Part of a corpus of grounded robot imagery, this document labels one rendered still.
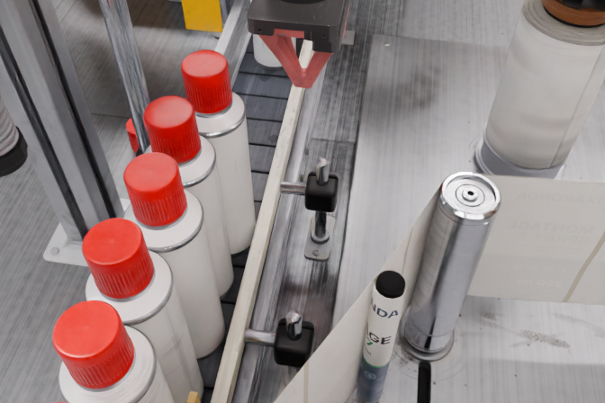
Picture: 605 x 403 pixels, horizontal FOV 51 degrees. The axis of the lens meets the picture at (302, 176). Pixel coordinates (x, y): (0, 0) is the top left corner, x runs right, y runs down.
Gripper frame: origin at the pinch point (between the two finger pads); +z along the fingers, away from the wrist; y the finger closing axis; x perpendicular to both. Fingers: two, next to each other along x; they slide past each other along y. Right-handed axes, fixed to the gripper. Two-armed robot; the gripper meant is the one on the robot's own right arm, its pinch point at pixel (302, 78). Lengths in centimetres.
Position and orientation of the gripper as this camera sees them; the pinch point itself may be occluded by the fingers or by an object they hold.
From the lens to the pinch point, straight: 54.0
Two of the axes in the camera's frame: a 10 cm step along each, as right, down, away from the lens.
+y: 1.6, -7.4, 6.5
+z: 0.0, 6.6, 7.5
